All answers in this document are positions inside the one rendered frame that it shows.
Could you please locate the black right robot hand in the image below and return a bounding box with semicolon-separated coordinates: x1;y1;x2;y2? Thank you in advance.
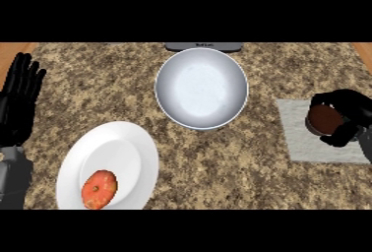
311;89;372;149

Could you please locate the grey placemat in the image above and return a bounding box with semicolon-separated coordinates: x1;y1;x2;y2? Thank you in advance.
275;98;372;164

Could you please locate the orange tomato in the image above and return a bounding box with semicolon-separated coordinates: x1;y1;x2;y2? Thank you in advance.
80;169;120;211

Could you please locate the brown chocolate cupcake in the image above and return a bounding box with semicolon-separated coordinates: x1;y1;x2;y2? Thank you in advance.
305;103;346;137

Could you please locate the white plate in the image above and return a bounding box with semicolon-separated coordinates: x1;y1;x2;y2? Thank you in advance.
55;121;160;211

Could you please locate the dark grey appliance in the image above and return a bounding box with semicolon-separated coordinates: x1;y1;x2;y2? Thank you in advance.
164;42;244;53

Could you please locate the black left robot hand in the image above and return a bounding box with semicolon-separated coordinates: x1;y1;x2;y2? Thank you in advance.
0;51;48;149

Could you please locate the white bowl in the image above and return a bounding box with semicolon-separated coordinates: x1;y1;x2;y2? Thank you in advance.
154;47;250;131

